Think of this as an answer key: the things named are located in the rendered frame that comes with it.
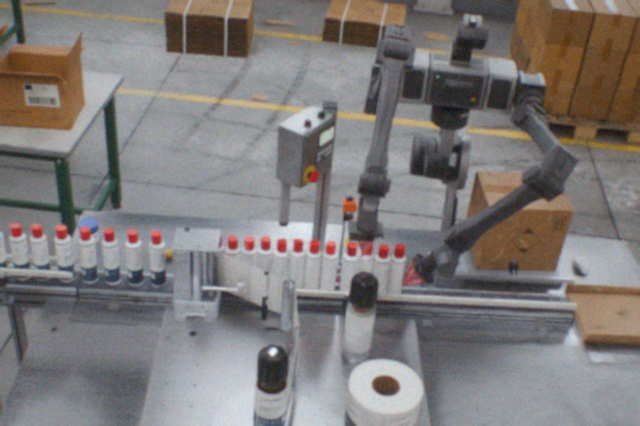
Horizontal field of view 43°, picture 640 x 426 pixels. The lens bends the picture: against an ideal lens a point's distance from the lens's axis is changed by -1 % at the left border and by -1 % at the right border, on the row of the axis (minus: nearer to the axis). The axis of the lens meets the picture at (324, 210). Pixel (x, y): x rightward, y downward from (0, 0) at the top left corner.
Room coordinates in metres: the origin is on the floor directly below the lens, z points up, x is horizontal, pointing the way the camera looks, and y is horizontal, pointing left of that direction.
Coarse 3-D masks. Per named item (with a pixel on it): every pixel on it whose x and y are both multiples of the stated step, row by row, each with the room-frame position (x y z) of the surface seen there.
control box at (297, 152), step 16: (304, 112) 2.24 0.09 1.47; (288, 128) 2.13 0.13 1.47; (304, 128) 2.14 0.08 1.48; (320, 128) 2.17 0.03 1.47; (288, 144) 2.13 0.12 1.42; (304, 144) 2.11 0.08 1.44; (288, 160) 2.13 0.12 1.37; (304, 160) 2.10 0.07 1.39; (288, 176) 2.13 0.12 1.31; (304, 176) 2.11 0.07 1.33
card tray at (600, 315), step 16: (576, 288) 2.30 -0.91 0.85; (592, 288) 2.30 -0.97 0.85; (608, 288) 2.31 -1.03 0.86; (624, 288) 2.31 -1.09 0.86; (592, 304) 2.24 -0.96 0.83; (608, 304) 2.25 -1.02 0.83; (624, 304) 2.25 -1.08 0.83; (576, 320) 2.15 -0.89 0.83; (592, 320) 2.15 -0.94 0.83; (608, 320) 2.16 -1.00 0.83; (624, 320) 2.17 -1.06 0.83; (592, 336) 2.04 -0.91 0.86; (608, 336) 2.05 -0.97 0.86; (624, 336) 2.05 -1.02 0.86
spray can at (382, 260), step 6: (384, 246) 2.13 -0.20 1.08; (384, 252) 2.11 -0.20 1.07; (378, 258) 2.11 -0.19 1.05; (384, 258) 2.11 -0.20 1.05; (390, 258) 2.12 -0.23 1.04; (378, 264) 2.10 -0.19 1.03; (384, 264) 2.10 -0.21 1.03; (378, 270) 2.10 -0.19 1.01; (384, 270) 2.10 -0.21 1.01; (378, 276) 2.10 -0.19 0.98; (384, 276) 2.10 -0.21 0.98; (384, 282) 2.10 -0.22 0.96; (384, 288) 2.11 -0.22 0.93; (378, 300) 2.10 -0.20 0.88
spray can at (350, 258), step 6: (348, 246) 2.11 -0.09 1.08; (354, 246) 2.11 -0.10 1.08; (348, 252) 2.11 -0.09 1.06; (354, 252) 2.10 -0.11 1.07; (348, 258) 2.10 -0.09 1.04; (354, 258) 2.10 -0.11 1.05; (342, 264) 2.11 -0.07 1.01; (348, 264) 2.09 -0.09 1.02; (354, 264) 2.10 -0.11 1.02; (342, 270) 2.11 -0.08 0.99; (348, 270) 2.09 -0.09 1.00; (354, 270) 2.10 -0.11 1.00; (342, 276) 2.10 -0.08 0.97; (348, 276) 2.09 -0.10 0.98; (342, 282) 2.10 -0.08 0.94; (348, 282) 2.09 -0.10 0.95; (342, 288) 2.10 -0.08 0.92; (348, 288) 2.09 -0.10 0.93
